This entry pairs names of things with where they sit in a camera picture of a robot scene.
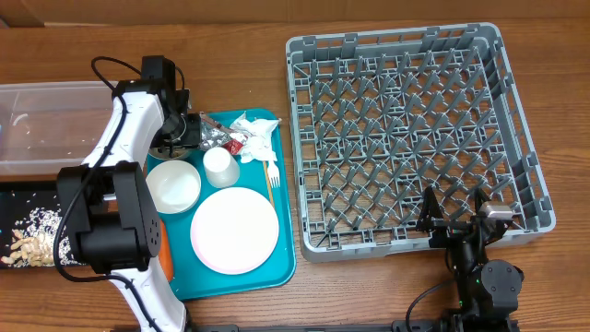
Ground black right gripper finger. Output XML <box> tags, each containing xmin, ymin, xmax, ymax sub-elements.
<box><xmin>474</xmin><ymin>187</ymin><xmax>490</xmax><ymax>216</ymax></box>
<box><xmin>416</xmin><ymin>186</ymin><xmax>443</xmax><ymax>231</ymax></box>

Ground white bowl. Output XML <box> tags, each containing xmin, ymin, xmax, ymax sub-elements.
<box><xmin>147</xmin><ymin>160</ymin><xmax>201</xmax><ymax>214</ymax></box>

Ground orange carrot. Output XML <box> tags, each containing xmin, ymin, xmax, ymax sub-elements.
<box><xmin>159</xmin><ymin>221</ymin><xmax>174</xmax><ymax>281</ymax></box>

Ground rice and peanut scraps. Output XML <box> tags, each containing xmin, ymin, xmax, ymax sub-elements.
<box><xmin>1</xmin><ymin>207</ymin><xmax>61</xmax><ymax>268</ymax></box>

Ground grey bowl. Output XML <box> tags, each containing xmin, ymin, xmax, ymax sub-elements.
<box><xmin>148</xmin><ymin>148</ymin><xmax>194</xmax><ymax>161</ymax></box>

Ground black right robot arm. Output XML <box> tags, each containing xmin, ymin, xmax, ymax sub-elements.
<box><xmin>417</xmin><ymin>186</ymin><xmax>525</xmax><ymax>331</ymax></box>

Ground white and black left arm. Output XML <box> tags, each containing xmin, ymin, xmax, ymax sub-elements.
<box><xmin>53</xmin><ymin>55</ymin><xmax>201</xmax><ymax>331</ymax></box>

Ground grey plastic dishwasher rack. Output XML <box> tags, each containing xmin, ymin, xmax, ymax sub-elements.
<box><xmin>286</xmin><ymin>22</ymin><xmax>556</xmax><ymax>263</ymax></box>

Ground black waste tray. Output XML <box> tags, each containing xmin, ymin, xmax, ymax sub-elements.
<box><xmin>1</xmin><ymin>181</ymin><xmax>61</xmax><ymax>255</ymax></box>

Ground crumpled foil wrapper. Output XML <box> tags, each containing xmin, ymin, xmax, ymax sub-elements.
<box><xmin>199</xmin><ymin>113</ymin><xmax>236</xmax><ymax>151</ymax></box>

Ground red sauce packet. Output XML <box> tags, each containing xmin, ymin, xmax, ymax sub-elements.
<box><xmin>222</xmin><ymin>139</ymin><xmax>243</xmax><ymax>155</ymax></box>

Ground translucent plastic cup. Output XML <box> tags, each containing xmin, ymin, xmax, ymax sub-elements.
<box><xmin>203</xmin><ymin>147</ymin><xmax>240</xmax><ymax>188</ymax></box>

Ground crumpled white napkin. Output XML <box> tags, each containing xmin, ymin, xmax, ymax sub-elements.
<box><xmin>230</xmin><ymin>113</ymin><xmax>281</xmax><ymax>163</ymax></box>

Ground wooden chopstick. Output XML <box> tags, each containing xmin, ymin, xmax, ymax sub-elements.
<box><xmin>262</xmin><ymin>161</ymin><xmax>275</xmax><ymax>208</ymax></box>

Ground white plastic fork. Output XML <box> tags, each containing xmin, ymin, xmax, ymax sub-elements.
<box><xmin>267</xmin><ymin>160</ymin><xmax>280</xmax><ymax>188</ymax></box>

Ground clear plastic bin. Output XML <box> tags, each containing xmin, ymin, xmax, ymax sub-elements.
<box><xmin>1</xmin><ymin>81</ymin><xmax>112</xmax><ymax>176</ymax></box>

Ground teal plastic tray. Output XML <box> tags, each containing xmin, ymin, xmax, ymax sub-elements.
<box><xmin>160</xmin><ymin>128</ymin><xmax>297</xmax><ymax>301</ymax></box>

